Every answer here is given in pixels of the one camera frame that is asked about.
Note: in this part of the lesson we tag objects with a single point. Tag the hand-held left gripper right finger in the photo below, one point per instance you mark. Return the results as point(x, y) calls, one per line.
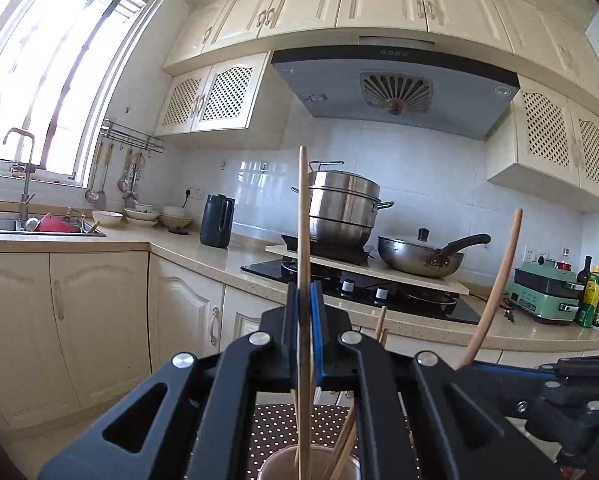
point(315, 340)

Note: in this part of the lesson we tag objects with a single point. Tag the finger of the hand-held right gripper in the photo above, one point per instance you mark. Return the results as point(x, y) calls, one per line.
point(569, 390)
point(579, 362)

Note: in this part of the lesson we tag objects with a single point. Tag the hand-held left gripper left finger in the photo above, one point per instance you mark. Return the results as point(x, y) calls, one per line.
point(279, 350)

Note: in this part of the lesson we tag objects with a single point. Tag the group of wooden chopsticks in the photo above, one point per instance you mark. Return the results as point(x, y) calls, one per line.
point(380, 325)

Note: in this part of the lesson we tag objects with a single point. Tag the single light wood chopstick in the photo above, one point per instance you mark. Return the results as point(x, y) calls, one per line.
point(303, 235)
point(499, 285)

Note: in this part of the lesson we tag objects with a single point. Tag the pink cup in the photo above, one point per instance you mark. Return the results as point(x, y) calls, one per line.
point(274, 464)

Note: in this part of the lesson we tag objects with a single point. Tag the green bottle with yellow label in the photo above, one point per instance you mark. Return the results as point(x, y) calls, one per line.
point(590, 300)

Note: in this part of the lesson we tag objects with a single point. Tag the green electric cooker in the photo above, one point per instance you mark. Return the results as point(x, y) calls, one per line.
point(539, 300)

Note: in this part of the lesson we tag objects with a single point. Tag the dark green glass bottle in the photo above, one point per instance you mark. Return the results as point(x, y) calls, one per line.
point(585, 272)

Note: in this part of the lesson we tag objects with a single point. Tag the clear bottle with red label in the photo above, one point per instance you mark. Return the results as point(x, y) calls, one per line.
point(565, 262)

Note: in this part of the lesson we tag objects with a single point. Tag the black glass gas stove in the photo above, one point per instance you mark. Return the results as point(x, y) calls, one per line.
point(429, 310)

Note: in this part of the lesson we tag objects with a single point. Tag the stainless steel steamer pot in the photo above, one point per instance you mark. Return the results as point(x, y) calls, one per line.
point(344, 210)

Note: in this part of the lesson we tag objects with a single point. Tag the black electric kettle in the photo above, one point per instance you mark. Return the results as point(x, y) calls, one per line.
point(217, 225)

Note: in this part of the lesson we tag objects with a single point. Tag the light wooden board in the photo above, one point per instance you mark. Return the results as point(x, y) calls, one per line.
point(457, 286)

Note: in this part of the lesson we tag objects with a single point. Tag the black round coaster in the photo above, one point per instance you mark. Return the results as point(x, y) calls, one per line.
point(178, 232)

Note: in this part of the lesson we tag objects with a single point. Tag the stack of white bowls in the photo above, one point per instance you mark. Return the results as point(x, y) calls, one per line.
point(175, 217)

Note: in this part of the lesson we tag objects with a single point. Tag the cream base cabinets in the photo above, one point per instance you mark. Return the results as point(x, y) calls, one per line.
point(99, 320)

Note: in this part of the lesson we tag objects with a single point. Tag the stack of patterned dishes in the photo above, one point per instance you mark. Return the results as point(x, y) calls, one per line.
point(142, 216)

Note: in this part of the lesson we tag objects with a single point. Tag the white bowl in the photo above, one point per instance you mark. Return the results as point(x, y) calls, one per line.
point(107, 217)

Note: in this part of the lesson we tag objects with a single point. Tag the wide cream lattice door cabinet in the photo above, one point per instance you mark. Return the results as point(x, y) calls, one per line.
point(544, 130)

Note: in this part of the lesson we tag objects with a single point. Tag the hanging metal ladle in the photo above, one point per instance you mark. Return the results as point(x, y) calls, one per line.
point(91, 194)

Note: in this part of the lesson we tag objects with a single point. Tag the grey range hood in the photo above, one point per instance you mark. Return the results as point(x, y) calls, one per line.
point(329, 90)

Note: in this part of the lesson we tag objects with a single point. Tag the red bowl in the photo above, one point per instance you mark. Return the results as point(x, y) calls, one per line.
point(51, 224)

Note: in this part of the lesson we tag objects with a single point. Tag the narrow cream lattice door cabinet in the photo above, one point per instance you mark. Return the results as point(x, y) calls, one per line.
point(227, 90)

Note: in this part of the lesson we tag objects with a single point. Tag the metal sink faucet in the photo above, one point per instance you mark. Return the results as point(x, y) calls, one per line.
point(26, 195)

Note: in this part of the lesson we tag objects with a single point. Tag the barred kitchen window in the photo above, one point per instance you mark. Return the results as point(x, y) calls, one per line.
point(39, 85)

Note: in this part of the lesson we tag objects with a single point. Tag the white double wall outlet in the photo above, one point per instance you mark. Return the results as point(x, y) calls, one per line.
point(534, 255)

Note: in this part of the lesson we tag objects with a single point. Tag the wall outlet with black plug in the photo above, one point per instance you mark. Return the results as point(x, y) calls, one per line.
point(194, 192)

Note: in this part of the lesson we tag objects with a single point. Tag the metal wall utensil rack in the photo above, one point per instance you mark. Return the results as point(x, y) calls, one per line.
point(129, 135)

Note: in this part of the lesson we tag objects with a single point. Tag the cream upper wall cabinets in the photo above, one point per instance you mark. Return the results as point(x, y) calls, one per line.
point(379, 0)

